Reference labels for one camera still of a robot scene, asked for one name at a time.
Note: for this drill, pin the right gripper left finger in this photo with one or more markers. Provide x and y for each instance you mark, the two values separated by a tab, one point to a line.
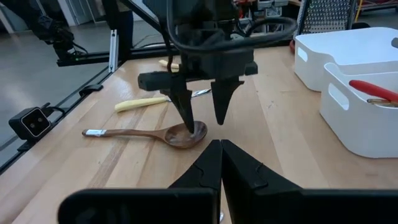
208	174

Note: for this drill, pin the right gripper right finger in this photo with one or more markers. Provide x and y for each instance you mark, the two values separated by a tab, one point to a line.
242	177

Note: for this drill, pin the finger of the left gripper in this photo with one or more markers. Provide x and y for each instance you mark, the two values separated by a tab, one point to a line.
222	99
183	102

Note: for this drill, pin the dark wooden spoon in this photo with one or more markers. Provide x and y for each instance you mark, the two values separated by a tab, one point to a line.
180	137

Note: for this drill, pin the red silicone spoon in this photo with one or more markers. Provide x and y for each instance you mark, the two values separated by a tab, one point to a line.
373	89

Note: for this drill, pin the gold metal spoon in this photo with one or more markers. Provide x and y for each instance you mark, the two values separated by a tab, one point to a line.
384	102

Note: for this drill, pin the grey storage bin rack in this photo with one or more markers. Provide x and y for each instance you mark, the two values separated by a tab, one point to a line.
264	7

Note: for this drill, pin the white plastic bin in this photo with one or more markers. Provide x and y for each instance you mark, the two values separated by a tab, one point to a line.
342	49
357	127

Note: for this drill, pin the black table-level camera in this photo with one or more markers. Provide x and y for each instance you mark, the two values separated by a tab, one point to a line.
31	123

